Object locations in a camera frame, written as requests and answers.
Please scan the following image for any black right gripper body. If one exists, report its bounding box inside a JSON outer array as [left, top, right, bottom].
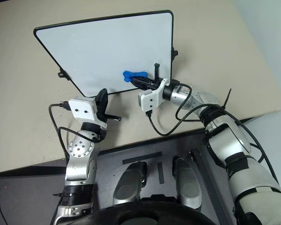
[[144, 78, 164, 91]]

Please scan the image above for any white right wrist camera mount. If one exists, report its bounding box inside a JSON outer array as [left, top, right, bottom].
[[137, 78, 170, 113]]

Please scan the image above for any white whiteboard with black frame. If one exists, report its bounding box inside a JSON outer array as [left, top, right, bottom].
[[34, 9, 179, 98]]

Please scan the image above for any black metal floor rail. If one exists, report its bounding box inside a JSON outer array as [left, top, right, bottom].
[[189, 149, 228, 213]]

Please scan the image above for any blue bone-shaped eraser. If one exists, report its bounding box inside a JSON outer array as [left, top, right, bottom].
[[122, 70, 148, 83]]

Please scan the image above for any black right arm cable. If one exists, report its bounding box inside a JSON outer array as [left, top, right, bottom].
[[145, 79, 281, 188]]

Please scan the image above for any silver grey rounded robot foot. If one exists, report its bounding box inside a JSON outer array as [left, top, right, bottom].
[[113, 161, 148, 207], [172, 157, 202, 210]]

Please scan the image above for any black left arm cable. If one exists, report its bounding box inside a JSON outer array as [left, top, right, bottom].
[[48, 101, 108, 162]]

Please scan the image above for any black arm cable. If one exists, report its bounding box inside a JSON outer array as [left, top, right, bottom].
[[145, 79, 281, 188], [48, 101, 108, 162]]

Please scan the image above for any black zip tie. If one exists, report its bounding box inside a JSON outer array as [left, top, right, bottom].
[[221, 88, 233, 110]]

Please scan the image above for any short dark tape strip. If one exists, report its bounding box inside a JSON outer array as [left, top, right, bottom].
[[157, 162, 165, 185]]

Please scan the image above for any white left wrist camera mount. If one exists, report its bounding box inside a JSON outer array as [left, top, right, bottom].
[[68, 97, 108, 130]]

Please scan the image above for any long dark tape strip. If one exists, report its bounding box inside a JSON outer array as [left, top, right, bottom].
[[122, 151, 163, 165]]

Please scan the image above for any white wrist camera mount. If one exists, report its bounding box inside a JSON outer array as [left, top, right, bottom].
[[137, 78, 170, 113], [68, 97, 108, 130]]

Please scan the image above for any black rounded robot body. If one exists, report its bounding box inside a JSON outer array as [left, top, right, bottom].
[[84, 196, 217, 225]]

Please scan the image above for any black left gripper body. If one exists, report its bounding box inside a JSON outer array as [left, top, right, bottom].
[[95, 104, 109, 123]]

